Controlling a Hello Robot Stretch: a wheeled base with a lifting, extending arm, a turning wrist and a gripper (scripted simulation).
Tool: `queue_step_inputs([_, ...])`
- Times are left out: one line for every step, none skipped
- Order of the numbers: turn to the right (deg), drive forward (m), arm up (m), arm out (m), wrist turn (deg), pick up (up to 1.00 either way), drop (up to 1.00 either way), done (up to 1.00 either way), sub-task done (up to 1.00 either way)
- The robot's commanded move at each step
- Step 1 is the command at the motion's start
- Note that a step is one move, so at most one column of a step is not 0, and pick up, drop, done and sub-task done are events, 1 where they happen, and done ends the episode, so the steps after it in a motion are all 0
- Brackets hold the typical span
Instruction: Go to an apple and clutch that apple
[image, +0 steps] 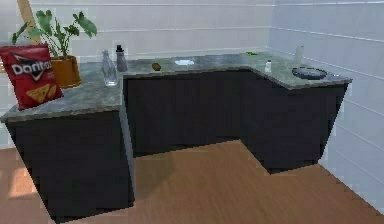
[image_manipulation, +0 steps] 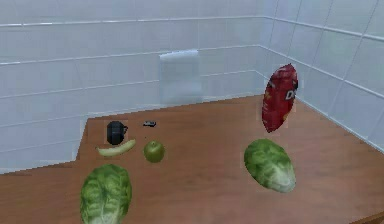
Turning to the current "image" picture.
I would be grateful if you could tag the small white shaker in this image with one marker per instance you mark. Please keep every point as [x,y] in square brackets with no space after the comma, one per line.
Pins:
[268,66]

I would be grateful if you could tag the red chips bag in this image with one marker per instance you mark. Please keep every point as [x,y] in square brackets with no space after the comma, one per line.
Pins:
[30,75]

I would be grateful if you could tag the black kitchen counter cabinet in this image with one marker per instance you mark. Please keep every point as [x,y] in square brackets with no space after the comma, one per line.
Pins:
[186,110]

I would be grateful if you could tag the brown-green potato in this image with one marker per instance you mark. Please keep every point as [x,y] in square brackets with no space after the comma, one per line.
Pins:
[156,66]

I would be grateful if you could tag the green plant in orange pot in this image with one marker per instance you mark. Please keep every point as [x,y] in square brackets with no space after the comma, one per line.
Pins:
[65,66]

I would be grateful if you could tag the dark grey pan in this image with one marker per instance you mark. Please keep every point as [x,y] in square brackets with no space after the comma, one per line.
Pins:
[309,73]

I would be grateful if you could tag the grey bottle with black cap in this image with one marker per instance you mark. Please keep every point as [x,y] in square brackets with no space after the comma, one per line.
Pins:
[121,60]

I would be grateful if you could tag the tan wooden window frame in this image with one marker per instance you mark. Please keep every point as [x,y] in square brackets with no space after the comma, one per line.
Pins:
[28,20]

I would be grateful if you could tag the tall white bottle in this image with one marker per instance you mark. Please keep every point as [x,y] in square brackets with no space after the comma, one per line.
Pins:
[298,54]

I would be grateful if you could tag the clear glass bottle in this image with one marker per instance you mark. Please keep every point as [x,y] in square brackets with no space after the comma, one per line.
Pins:
[109,70]

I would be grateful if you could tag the small green object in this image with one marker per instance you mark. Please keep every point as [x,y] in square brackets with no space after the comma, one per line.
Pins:
[251,53]

